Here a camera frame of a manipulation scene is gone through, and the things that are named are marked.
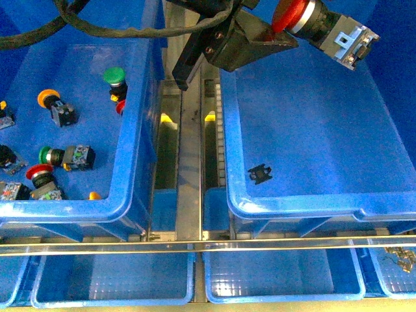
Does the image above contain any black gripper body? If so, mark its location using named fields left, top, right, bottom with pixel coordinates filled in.
left=172, top=1, right=298, bottom=91

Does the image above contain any red mushroom push button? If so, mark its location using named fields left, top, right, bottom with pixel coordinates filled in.
left=272, top=0, right=380, bottom=70

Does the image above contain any yellow mushroom push button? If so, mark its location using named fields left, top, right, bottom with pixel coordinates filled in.
left=37, top=89, right=77, bottom=127

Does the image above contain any blue source bin with buttons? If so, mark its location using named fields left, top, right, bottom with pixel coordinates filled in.
left=0, top=0, right=170, bottom=243

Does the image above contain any blue middle plastic bin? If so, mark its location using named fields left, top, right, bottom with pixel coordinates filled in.
left=219, top=0, right=416, bottom=238

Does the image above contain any green mushroom push button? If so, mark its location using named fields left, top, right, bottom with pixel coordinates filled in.
left=103, top=67, right=128, bottom=103

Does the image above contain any small black plastic clip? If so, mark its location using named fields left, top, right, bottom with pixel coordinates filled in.
left=248, top=164, right=272, bottom=185

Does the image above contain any green push button lying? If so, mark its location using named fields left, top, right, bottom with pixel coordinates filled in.
left=38, top=145, right=96, bottom=171

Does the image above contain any red push button in bin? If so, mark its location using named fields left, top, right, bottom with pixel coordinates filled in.
left=25, top=164, right=67, bottom=200

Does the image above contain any lower middle blue tray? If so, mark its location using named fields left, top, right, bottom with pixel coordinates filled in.
left=203, top=249, right=365, bottom=304

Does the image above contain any lower left blue tray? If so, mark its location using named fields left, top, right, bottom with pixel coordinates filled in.
left=31, top=253, right=194, bottom=309

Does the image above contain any pile of small metal clips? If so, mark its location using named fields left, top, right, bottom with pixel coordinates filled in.
left=384, top=246, right=415, bottom=274

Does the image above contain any lower blue tray with clips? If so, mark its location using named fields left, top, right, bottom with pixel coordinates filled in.
left=370, top=247, right=415, bottom=300

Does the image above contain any metal roller rack frame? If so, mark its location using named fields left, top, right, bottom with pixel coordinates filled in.
left=0, top=0, right=416, bottom=257

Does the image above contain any black sleeved cable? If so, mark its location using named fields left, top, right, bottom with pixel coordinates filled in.
left=0, top=0, right=241, bottom=51

